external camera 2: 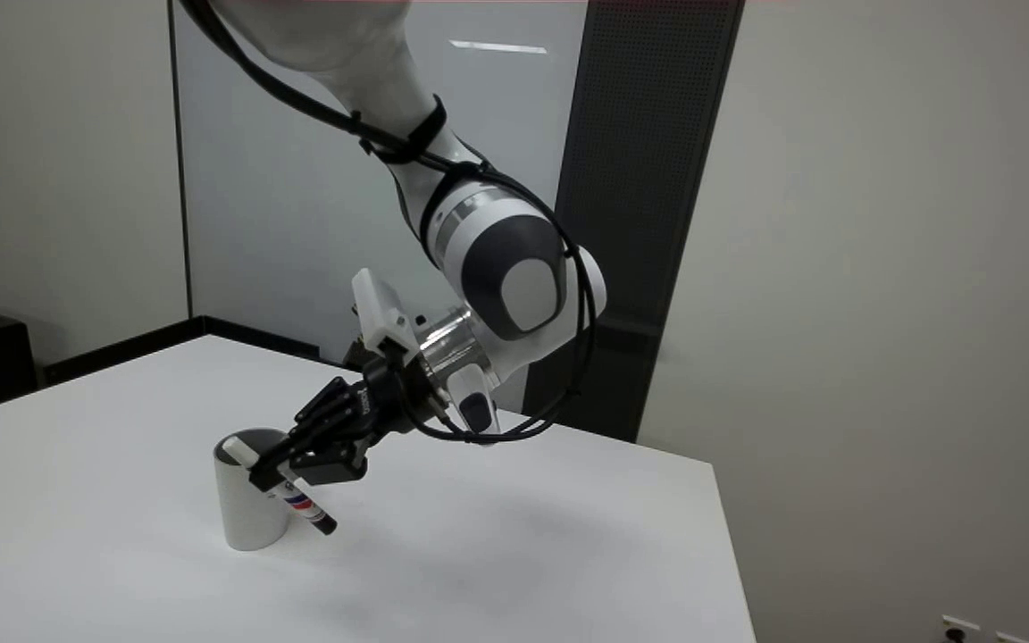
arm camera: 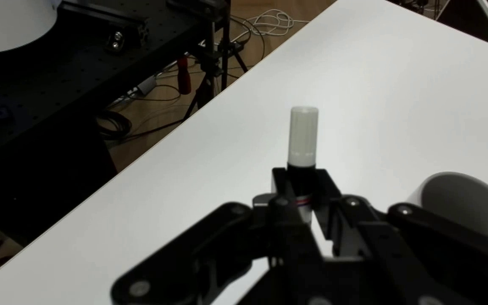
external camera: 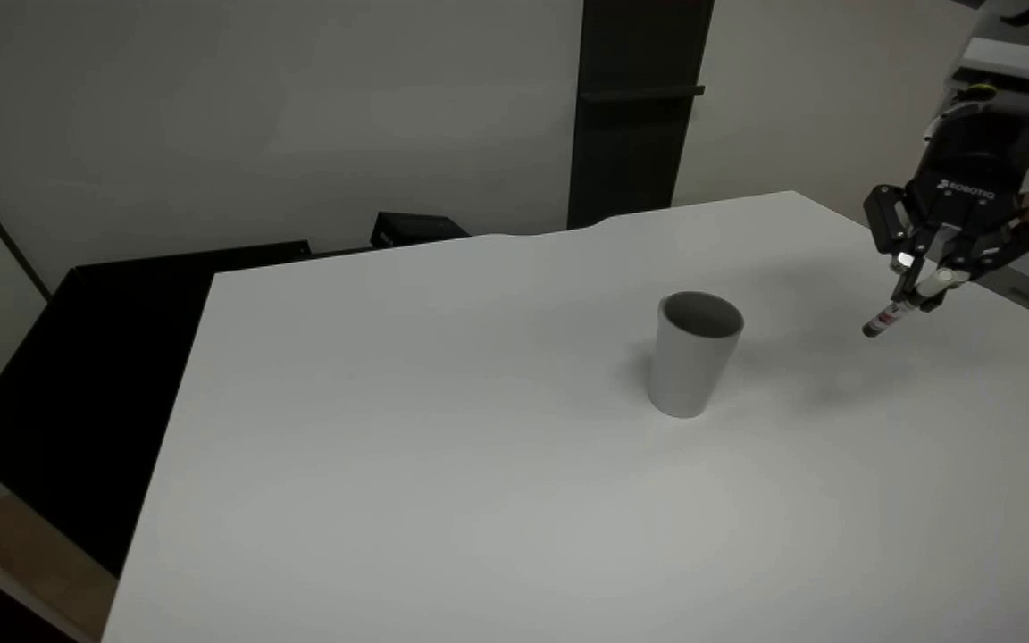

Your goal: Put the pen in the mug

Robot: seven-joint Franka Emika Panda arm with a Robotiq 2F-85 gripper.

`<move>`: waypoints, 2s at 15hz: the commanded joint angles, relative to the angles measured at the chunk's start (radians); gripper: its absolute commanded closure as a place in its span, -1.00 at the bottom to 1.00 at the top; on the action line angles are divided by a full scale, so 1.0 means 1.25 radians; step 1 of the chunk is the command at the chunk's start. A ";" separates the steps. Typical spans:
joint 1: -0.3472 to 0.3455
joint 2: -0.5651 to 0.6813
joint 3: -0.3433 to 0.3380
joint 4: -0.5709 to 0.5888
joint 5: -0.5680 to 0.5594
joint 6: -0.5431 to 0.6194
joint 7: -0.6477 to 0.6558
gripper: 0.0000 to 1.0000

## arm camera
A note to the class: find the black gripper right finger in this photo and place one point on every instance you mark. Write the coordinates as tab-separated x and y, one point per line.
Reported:
421	258

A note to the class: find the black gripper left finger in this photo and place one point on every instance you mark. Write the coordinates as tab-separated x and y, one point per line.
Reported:
207	258

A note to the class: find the black pen with white cap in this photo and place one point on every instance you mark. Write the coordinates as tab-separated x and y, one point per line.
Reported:
302	156

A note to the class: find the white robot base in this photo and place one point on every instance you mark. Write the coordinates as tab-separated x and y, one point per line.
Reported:
26	21

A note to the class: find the white ceramic mug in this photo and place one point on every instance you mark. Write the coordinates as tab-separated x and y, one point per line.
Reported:
458	197

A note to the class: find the black tripod stand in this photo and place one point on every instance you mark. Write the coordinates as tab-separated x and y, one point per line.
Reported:
214	61

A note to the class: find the black optical breadboard bench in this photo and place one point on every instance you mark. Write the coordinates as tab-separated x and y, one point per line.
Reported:
53	90

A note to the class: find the red handled tool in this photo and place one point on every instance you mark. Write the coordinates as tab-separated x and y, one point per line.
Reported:
184	75

